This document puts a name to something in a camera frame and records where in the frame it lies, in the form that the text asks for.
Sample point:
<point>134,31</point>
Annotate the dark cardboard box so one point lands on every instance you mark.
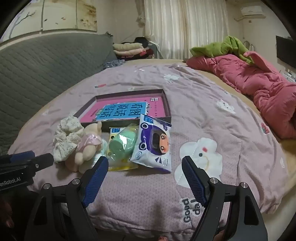
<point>167,102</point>

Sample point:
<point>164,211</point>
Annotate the pink book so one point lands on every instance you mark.
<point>157,105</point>

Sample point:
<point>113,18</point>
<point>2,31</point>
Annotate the floral wall panel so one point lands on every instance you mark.
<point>57,14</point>

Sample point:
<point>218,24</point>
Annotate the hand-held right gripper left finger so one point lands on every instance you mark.
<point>97,180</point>

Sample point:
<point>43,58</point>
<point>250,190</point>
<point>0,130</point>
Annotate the pile of folded clothes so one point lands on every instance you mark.
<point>129,47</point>

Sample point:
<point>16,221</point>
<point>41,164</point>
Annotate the dark patterned cloth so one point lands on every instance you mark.
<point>114,63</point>

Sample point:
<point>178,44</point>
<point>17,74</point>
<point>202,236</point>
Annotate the green cup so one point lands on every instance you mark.
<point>122,143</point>

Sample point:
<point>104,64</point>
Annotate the white cartoon mask packet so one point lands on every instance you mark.
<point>157,139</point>

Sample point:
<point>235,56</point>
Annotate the grey quilted headboard cover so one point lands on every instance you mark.
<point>46,69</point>

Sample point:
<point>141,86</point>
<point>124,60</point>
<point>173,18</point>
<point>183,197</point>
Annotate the yellow cartoon packet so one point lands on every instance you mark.
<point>120,166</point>

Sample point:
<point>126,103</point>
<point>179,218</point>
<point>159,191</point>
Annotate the black television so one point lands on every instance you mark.
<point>286,48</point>

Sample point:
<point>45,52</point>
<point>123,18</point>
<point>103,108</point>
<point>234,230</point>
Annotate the metal frame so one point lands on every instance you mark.
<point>252,45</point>

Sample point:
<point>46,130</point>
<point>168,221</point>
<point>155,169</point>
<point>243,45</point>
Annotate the white floral scrunchie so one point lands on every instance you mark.
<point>67,136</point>

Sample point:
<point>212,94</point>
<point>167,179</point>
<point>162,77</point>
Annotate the pink quilt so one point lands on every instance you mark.
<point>266,85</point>

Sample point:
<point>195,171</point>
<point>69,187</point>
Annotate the white air conditioner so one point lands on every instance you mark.
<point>252,10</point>

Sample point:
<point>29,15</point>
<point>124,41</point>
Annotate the white curtain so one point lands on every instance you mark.
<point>185,27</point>

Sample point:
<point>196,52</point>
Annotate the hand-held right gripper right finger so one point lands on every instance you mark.
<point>193,183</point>

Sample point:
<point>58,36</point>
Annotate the green blanket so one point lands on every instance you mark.
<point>222,48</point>

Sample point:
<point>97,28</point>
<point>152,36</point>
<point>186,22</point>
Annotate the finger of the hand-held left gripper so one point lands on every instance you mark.
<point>44,161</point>
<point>22,155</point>

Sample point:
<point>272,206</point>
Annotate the plush bear pink dress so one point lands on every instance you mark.
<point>91,129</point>

